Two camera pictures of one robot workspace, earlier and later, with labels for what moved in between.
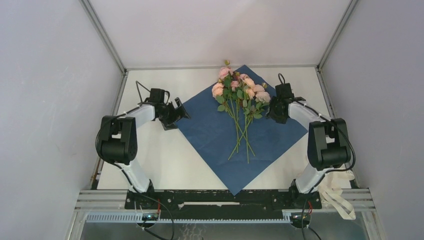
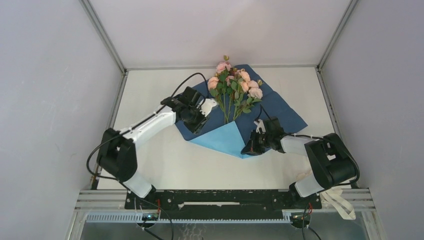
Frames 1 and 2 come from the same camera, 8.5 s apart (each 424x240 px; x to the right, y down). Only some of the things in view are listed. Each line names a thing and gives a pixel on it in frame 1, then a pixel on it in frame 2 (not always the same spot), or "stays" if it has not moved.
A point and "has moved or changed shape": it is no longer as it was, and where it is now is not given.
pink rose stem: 248,84 → 244,79
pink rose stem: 262,98 → 254,94
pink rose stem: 218,90 has moved or changed shape
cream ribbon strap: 331,190 stays
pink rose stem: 235,101 → 223,68
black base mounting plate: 220,204 stays
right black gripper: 280,119 → 252,147
